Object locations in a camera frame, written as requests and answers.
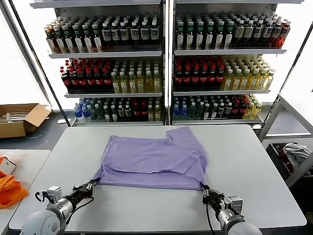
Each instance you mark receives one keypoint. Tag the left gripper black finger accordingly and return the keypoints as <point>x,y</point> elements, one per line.
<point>91,182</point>
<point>93,186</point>

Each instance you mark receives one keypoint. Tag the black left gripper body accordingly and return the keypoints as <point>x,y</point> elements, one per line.
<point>80,193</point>

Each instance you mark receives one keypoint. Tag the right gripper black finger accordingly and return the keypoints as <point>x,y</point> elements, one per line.
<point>203,188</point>
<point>208,189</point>

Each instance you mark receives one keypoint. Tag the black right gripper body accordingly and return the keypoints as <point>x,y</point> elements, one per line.
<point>214,198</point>

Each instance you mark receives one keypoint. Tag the purple t-shirt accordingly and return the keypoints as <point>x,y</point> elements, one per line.
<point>151,156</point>

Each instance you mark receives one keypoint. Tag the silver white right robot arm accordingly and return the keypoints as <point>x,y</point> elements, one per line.
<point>232,222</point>

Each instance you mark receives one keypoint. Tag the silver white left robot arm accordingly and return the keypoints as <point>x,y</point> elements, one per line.
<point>49,215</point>

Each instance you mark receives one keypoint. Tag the grey metal shelf board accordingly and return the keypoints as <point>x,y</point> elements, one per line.
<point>105,54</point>
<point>232,1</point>
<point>220,92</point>
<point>117,123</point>
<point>230,52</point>
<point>97,3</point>
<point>112,95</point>
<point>215,122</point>

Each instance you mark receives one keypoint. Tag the small white floor item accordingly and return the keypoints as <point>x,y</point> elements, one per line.
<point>62,121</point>

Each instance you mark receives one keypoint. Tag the green clear bottle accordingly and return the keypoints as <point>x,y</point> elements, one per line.
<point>192,111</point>
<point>199,111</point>
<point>93,113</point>

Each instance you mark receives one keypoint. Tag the blue water bottle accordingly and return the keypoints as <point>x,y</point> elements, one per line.
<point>85,113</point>
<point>176,111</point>
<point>184,111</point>
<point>77,113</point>

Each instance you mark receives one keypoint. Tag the dark bottle white cap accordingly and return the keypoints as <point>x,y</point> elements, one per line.
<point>214,112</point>
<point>207,112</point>
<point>114,115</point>
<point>107,115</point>

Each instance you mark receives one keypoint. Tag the orange cloth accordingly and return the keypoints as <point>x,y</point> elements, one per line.
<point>9,191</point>

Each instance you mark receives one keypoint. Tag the black storage bin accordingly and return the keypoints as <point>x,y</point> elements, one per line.
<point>274,156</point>

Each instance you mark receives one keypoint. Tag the small white orange box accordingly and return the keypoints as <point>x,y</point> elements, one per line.
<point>7,166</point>

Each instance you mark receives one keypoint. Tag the red garment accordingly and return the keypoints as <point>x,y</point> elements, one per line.
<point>280,150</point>

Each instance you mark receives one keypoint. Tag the cola bottle red cap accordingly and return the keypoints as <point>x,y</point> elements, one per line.
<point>136,112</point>
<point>179,79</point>
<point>220,79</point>
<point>82,82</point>
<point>187,79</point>
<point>211,79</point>
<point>66,82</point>
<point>235,110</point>
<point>242,110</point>
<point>90,82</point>
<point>195,79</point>
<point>143,112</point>
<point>98,82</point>
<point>203,79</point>
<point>74,82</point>
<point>107,82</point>

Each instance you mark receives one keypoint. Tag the yellow drink bottle white cap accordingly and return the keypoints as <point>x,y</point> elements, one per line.
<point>253,82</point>
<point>261,82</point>
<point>150,114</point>
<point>269,82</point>
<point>236,82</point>
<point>148,83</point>
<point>157,83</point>
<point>256,110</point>
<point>124,84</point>
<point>249,111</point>
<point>132,84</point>
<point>140,84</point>
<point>227,82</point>
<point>244,82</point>
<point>116,84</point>
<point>158,114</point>

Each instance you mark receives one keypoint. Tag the open cardboard box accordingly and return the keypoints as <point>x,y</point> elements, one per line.
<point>14,128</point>

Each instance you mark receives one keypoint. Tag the grey white crumpled garment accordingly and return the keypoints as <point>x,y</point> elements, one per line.
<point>296,151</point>

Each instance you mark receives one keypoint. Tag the white packing sheets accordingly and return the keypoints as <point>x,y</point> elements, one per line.
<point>12,117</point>

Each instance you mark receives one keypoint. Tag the thin dark diagonal pole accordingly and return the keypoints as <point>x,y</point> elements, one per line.
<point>287,73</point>

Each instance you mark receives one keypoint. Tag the dark tea bottle green label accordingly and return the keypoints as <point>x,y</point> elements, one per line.
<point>228,39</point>
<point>219,39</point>
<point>190,39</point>
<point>88,40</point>
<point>59,41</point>
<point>78,41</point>
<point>97,40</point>
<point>180,39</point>
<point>200,39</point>
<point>209,39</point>
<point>68,41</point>

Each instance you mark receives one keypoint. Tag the reddish tea bottle white cap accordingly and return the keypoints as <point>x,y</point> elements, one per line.
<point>50,41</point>

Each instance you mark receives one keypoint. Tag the dark drink bottle white label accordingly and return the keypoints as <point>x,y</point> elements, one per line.
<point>144,34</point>
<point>258,33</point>
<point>154,34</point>
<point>124,34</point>
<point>134,34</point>
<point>115,34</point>
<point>106,35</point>
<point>275,33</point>
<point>267,33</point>

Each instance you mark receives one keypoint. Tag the dark drink bottle beige label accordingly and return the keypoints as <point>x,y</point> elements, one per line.
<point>248,33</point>
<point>238,33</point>

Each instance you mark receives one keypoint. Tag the grey metal shelf unit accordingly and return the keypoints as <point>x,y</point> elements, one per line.
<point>220,8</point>
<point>97,11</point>

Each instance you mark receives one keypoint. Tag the red drink bottle white cap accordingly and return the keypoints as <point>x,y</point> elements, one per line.
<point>284,33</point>

